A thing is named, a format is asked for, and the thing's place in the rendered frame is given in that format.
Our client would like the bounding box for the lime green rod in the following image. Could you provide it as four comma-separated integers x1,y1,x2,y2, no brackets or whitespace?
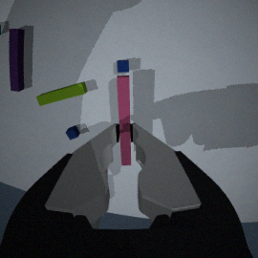
36,81,88,106

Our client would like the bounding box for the dark purple rod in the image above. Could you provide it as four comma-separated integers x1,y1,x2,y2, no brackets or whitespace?
9,29,25,92

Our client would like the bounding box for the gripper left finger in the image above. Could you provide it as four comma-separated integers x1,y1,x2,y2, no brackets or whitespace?
0,123,119,258

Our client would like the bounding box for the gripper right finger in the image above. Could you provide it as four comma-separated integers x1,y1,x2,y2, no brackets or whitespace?
130,123,253,258

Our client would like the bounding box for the pink rod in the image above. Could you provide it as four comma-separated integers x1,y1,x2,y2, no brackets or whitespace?
117,75,131,165

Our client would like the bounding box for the small blue block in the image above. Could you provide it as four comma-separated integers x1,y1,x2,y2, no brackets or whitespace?
117,60,129,73
66,125,80,140

